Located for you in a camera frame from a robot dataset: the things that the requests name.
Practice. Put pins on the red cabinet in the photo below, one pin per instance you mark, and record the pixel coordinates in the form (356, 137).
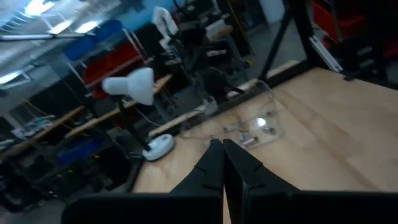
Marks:
(342, 21)

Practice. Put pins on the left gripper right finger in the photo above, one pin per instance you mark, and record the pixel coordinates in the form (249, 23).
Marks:
(311, 207)

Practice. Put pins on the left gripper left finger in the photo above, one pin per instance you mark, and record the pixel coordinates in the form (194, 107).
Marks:
(143, 208)

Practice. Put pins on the white plastic strip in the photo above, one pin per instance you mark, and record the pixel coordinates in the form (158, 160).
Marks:
(325, 54)

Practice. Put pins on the white hanging cloth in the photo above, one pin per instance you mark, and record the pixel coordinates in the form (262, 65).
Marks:
(163, 21)

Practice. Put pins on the wooden workbench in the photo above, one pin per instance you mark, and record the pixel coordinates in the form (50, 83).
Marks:
(46, 130)

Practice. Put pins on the red shelf bins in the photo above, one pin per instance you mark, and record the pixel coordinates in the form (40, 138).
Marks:
(109, 62)

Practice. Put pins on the blue bins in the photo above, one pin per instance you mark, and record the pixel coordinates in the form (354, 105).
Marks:
(93, 40)

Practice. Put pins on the clear plastic tray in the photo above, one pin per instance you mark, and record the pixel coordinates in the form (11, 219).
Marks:
(258, 109)

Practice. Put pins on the white desk lamp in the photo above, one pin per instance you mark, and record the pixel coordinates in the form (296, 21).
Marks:
(140, 85)

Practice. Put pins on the silver Energizer battery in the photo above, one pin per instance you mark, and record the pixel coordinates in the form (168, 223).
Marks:
(269, 130)

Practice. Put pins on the screws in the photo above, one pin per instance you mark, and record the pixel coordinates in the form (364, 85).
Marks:
(248, 142)

